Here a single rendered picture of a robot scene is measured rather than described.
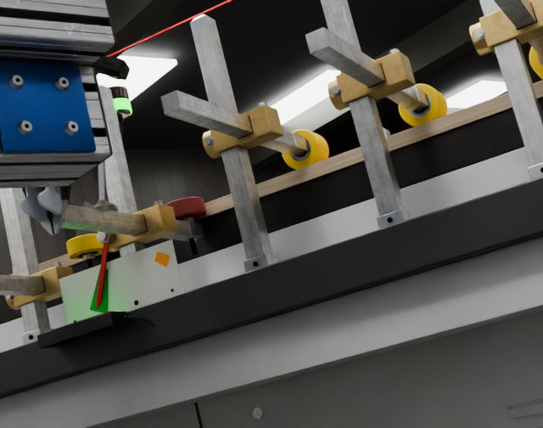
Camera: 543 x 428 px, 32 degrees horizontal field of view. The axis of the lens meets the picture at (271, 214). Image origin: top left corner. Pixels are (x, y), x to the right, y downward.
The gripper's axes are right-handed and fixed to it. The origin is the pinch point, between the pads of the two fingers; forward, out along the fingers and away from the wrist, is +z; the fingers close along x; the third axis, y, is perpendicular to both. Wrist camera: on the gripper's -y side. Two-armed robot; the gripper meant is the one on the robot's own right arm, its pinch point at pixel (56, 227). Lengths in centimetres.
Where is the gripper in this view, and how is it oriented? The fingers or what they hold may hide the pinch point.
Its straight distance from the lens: 154.6
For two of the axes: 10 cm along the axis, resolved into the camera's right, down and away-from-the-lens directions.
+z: 2.4, 9.5, -2.1
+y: -4.4, -0.9, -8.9
